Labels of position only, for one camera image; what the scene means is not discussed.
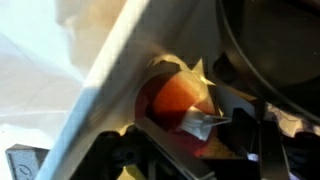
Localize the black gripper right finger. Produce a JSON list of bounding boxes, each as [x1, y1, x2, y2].
[[255, 100, 289, 180]]

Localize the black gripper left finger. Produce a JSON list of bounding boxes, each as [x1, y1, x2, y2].
[[135, 118, 217, 180]]

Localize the red plush toy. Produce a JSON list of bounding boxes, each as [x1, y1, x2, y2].
[[134, 59, 235, 158]]

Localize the small grey square block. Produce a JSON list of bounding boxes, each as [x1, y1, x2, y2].
[[5, 144, 48, 180]]

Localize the black bowl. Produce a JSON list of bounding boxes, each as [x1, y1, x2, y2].
[[216, 0, 320, 125]]

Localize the white plastic carrier bag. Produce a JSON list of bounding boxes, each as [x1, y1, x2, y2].
[[0, 0, 128, 158]]

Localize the white plastic basket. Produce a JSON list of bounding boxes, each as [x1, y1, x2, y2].
[[35, 0, 219, 180]]

